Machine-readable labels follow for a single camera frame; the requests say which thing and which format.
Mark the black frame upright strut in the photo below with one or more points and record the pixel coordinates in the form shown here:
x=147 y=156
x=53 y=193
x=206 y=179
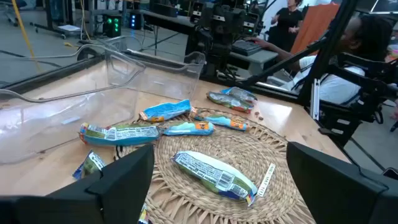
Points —
x=329 y=46

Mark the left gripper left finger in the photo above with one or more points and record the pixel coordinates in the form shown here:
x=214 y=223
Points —
x=124 y=186

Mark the standing person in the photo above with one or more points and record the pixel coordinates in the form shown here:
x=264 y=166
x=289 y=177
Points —
x=287 y=21

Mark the white paper label strip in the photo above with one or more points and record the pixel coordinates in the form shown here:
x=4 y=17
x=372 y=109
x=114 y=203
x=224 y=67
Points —
x=266 y=180

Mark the computer tower with green lights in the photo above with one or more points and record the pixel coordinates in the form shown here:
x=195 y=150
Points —
x=112 y=26

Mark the black computer keyboard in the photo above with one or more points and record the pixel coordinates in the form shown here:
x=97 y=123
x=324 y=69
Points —
x=247 y=48

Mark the black frame diagonal brace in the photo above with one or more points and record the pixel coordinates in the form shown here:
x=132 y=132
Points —
x=280 y=63

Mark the black background robot station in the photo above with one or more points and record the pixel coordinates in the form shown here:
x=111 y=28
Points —
x=217 y=31

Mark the orange fabric panel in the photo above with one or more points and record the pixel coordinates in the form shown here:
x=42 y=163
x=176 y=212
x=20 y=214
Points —
x=314 y=28

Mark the clear plastic storage bin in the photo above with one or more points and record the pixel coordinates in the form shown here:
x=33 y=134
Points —
x=46 y=124
x=174 y=81

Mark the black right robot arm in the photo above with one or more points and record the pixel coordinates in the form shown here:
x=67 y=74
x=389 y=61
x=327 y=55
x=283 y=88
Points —
x=357 y=105

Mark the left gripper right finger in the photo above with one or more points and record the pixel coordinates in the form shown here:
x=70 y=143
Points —
x=342 y=199

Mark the black device with blue lights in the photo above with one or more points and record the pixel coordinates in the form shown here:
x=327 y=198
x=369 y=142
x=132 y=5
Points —
x=135 y=21

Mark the grey snack packet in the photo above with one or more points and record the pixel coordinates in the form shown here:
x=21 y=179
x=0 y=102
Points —
x=230 y=102

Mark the round woven straw placemat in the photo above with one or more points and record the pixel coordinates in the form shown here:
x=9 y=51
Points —
x=242 y=149

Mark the flat wheeled dolly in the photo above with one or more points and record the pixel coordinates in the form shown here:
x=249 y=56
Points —
x=66 y=28

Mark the green granola bar wrapper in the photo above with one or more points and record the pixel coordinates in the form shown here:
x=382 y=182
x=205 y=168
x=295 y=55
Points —
x=90 y=165
x=121 y=135
x=214 y=177

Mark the long dark workbench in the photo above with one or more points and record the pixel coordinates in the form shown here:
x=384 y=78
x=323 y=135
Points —
x=168 y=20

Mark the grey desk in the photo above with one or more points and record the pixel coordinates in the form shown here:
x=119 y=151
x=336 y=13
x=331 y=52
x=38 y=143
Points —
x=258 y=59

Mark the seated person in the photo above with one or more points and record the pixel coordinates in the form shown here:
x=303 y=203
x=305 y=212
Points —
x=335 y=87

